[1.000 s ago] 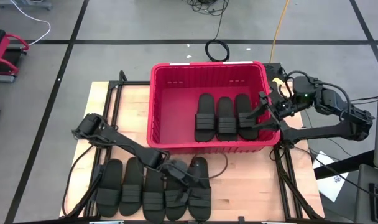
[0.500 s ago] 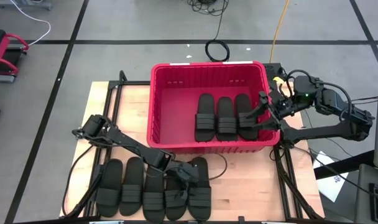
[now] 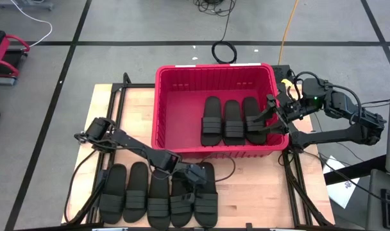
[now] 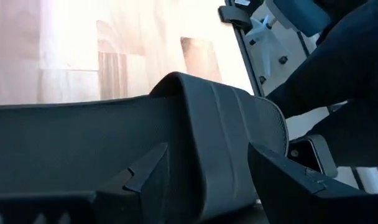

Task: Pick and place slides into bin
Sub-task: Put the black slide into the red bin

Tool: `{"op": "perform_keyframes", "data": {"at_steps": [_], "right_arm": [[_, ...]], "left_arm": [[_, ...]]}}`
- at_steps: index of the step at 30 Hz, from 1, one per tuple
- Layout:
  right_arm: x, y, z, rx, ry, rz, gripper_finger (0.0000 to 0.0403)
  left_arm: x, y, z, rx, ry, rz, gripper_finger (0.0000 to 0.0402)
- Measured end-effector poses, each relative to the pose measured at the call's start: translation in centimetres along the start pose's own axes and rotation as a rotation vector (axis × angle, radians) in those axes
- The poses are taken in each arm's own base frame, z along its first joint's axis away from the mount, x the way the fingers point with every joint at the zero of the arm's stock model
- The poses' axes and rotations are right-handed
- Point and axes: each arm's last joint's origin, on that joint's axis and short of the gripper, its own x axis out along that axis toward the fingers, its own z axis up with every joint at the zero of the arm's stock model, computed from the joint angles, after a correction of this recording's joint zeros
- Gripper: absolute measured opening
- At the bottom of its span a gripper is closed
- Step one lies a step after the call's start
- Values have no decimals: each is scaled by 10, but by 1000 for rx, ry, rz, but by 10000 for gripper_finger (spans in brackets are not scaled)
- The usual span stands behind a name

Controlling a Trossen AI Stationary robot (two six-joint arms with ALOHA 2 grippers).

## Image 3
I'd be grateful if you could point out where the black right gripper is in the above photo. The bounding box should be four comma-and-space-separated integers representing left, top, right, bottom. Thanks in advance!
253, 94, 303, 134

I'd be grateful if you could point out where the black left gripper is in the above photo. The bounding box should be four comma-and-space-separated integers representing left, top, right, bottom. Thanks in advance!
181, 164, 208, 204

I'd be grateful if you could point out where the black rubber slide sandal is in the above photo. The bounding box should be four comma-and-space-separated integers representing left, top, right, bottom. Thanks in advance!
223, 99, 246, 147
192, 162, 219, 228
242, 96, 267, 146
123, 161, 149, 223
169, 169, 194, 228
146, 168, 171, 230
99, 163, 128, 225
200, 96, 223, 147

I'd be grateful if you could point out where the red plastic bin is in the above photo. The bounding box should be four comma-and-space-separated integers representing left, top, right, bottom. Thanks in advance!
151, 63, 290, 159

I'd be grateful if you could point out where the black vented electronics box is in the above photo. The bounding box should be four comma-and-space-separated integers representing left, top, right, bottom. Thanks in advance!
271, 65, 294, 85

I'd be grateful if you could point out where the white paper sheet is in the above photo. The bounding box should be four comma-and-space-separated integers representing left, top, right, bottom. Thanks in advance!
322, 155, 361, 209

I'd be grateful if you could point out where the grey desk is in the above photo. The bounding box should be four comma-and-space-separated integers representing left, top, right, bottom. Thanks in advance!
366, 169, 390, 231

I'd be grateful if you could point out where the red and black cart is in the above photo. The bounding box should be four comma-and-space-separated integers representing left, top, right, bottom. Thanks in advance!
0, 30, 31, 86

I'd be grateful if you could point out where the grey stand base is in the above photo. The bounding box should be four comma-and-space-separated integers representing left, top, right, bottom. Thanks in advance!
0, 0, 56, 11

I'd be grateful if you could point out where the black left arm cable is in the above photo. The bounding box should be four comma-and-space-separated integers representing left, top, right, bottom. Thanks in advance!
198, 153, 237, 183

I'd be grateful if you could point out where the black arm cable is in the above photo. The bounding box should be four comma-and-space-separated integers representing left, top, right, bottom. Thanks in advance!
198, 153, 237, 183
293, 71, 362, 126

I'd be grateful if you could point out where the black aluminium rig frame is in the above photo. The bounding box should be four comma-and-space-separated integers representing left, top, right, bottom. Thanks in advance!
62, 72, 157, 225
271, 82, 335, 227

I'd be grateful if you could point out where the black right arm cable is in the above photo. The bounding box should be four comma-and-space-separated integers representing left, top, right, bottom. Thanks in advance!
293, 71, 362, 126

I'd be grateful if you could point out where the yellow floor cable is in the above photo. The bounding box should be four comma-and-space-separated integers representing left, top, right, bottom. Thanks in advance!
277, 0, 300, 66

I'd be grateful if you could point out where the black coiled cable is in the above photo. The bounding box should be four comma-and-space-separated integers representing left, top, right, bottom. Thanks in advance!
210, 12, 239, 64

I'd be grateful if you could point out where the black cable tangle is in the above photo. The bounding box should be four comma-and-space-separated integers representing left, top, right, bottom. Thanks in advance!
191, 0, 238, 17

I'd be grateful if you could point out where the white floor cable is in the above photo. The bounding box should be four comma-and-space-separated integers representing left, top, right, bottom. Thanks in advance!
9, 0, 53, 48

